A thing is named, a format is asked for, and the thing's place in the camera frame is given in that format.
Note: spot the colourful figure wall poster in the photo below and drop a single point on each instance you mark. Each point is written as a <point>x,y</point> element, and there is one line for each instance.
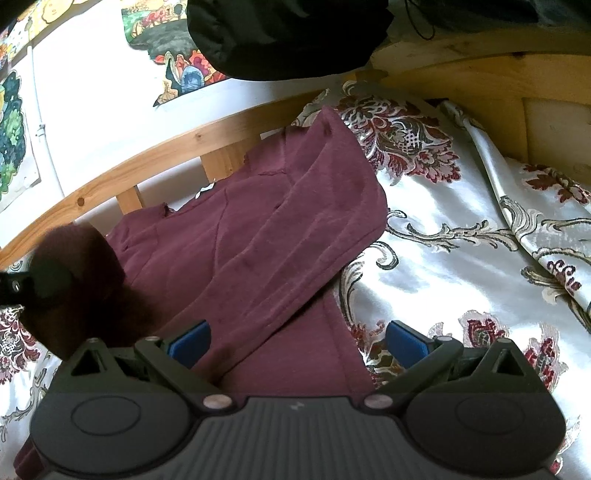
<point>184,69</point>

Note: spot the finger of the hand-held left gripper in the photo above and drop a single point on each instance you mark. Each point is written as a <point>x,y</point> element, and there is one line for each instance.
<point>13,287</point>

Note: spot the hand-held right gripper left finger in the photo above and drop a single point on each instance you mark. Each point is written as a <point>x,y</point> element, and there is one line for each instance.
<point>190,342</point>

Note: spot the black hanging garment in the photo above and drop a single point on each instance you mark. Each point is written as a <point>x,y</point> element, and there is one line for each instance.
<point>286,32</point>

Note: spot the wooden bed frame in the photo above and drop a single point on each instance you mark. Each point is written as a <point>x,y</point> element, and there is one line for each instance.
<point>461,64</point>

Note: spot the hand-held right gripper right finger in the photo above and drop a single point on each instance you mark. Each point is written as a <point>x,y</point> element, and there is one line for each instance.
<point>406,342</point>

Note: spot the person's left forearm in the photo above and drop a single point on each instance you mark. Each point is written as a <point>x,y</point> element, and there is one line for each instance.
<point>99,295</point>

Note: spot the white wall pipe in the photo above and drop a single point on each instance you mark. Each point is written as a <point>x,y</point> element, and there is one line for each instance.
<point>46,134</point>

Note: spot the yellow wall poster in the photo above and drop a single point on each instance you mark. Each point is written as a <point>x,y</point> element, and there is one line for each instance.
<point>23,27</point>

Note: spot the maroon garment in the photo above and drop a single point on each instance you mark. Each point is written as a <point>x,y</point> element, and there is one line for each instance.
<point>277,230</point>

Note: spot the green wall poster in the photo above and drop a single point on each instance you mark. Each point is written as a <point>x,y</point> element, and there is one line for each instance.
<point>14,134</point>

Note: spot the floral satin bedspread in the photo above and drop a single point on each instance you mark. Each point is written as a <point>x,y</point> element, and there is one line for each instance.
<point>452,258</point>

